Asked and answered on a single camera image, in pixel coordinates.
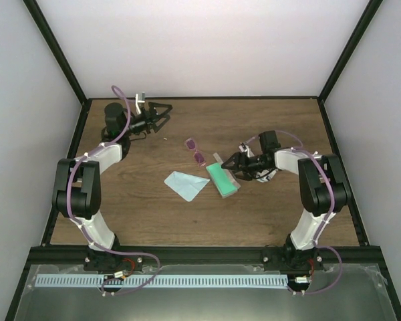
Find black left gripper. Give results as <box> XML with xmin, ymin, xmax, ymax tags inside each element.
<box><xmin>122</xmin><ymin>102</ymin><xmax>172</xmax><ymax>136</ymax></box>

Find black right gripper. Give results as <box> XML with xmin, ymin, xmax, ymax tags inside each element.
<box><xmin>223</xmin><ymin>152</ymin><xmax>271</xmax><ymax>181</ymax></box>

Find grey hard glasses case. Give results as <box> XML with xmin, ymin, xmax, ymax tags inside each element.
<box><xmin>206</xmin><ymin>153</ymin><xmax>241</xmax><ymax>198</ymax></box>

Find beige glasses case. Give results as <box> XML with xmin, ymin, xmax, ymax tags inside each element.
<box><xmin>256</xmin><ymin>170</ymin><xmax>277</xmax><ymax>183</ymax></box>

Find pink transparent sunglasses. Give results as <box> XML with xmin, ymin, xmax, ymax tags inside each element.
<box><xmin>184</xmin><ymin>138</ymin><xmax>206</xmax><ymax>167</ymax></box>

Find light blue cleaning cloth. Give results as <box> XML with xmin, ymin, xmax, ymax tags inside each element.
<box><xmin>164</xmin><ymin>171</ymin><xmax>210</xmax><ymax>202</ymax></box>

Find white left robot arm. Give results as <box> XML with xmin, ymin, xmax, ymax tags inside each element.
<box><xmin>52</xmin><ymin>102</ymin><xmax>172</xmax><ymax>270</ymax></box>

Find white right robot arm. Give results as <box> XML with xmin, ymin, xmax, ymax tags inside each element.
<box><xmin>221</xmin><ymin>147</ymin><xmax>352</xmax><ymax>270</ymax></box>

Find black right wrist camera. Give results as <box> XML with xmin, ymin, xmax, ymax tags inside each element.
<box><xmin>259</xmin><ymin>130</ymin><xmax>281</xmax><ymax>154</ymax></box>

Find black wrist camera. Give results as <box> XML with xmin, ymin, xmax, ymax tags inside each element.
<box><xmin>259</xmin><ymin>130</ymin><xmax>281</xmax><ymax>154</ymax></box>
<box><xmin>104</xmin><ymin>102</ymin><xmax>127</xmax><ymax>136</ymax></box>

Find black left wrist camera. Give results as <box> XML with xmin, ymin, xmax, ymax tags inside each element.
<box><xmin>104</xmin><ymin>102</ymin><xmax>127</xmax><ymax>136</ymax></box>

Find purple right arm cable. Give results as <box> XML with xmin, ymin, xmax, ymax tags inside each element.
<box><xmin>247</xmin><ymin>130</ymin><xmax>342</xmax><ymax>297</ymax></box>

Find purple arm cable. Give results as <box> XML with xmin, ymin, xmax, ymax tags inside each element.
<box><xmin>247</xmin><ymin>130</ymin><xmax>342</xmax><ymax>297</ymax></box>
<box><xmin>65</xmin><ymin>85</ymin><xmax>161</xmax><ymax>298</ymax></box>

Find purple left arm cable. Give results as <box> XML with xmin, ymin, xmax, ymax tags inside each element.
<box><xmin>65</xmin><ymin>85</ymin><xmax>161</xmax><ymax>298</ymax></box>

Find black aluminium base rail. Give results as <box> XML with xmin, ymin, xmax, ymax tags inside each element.
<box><xmin>25</xmin><ymin>245</ymin><xmax>386</xmax><ymax>273</ymax></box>

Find light blue slotted cable duct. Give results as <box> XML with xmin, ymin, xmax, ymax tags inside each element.
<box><xmin>34</xmin><ymin>274</ymin><xmax>288</xmax><ymax>289</ymax></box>

